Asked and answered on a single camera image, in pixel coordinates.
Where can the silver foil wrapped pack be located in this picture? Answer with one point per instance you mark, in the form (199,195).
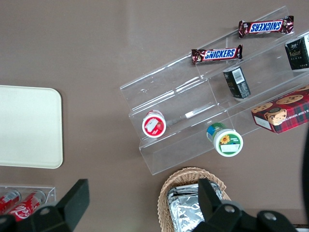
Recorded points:
(184,189)
(186,213)

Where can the brown Snickers chocolate bar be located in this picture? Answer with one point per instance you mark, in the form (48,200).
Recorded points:
(265,27)
(217,54)

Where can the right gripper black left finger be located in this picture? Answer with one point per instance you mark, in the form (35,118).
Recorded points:
(72,203)

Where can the red tartan cookie box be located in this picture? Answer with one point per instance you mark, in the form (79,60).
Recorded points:
(285,113)

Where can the cream rectangular plastic tray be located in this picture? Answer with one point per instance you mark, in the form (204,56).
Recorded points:
(29,125)

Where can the red lidded yogurt cup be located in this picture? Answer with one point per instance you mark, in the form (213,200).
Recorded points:
(153,124)

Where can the oval light wicker basket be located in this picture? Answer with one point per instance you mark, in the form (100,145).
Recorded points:
(162,205)

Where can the small black drink carton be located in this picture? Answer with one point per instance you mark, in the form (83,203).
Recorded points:
(299,53)
(237,83)

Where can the red cola bottle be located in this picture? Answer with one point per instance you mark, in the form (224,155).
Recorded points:
(26,206)
(8,200)

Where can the clear acrylic stepped shelf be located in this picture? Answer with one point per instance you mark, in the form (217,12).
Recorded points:
(183,96)

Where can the clear acrylic bottle rack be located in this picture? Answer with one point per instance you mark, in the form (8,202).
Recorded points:
(51,193)

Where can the green lidded sunflower cup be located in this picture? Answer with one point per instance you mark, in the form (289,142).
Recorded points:
(227,142)

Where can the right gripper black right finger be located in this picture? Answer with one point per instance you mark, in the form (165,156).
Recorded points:
(212,207)

